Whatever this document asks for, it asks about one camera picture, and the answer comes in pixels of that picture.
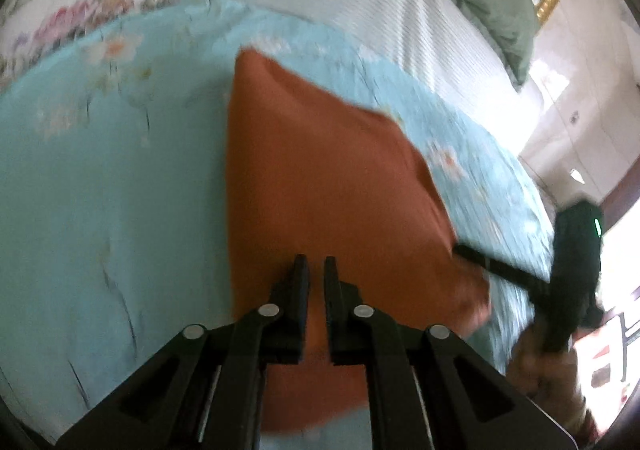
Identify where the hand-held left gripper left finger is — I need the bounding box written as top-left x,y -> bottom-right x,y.
57,254 -> 313,450

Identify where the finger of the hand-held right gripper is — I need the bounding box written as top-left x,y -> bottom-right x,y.
452,244 -> 553,300

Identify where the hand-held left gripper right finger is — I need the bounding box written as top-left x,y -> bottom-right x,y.
324,256 -> 581,450

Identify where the orange knit sweater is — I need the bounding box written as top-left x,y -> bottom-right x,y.
225,48 -> 493,433

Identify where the person's right hand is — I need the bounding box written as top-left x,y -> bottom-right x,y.
510,320 -> 596,436

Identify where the light blue floral bedsheet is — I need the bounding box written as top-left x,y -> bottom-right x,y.
0,0 -> 557,450

